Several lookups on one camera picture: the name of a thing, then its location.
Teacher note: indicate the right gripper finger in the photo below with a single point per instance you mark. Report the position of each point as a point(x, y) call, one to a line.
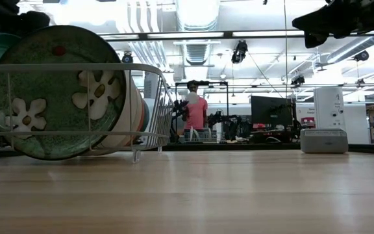
point(313, 22)
point(313, 39)

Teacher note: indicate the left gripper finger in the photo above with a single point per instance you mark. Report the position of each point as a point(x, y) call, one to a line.
point(34, 22)

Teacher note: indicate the green floral ceramic plate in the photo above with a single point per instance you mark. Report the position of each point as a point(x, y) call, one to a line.
point(54, 97)

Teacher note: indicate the cream plate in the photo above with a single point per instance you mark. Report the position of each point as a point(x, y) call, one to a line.
point(120, 139)

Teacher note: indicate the small teal plate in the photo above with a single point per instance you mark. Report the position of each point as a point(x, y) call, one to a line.
point(145, 117)

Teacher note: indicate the black background robot arm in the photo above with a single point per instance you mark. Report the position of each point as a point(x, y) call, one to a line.
point(229, 125)

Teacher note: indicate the white box device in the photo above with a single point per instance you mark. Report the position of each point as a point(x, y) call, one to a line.
point(328, 107)

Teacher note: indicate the black monitor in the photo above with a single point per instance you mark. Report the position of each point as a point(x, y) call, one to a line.
point(268, 109)

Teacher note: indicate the small grey white box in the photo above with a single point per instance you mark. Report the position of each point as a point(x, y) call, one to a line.
point(323, 141)

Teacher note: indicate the black ceiling camera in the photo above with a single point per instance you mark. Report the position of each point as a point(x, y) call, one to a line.
point(361, 56)
point(298, 80)
point(127, 58)
point(240, 52)

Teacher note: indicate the black aluminium table frame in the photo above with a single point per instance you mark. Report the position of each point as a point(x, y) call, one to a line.
point(239, 147)

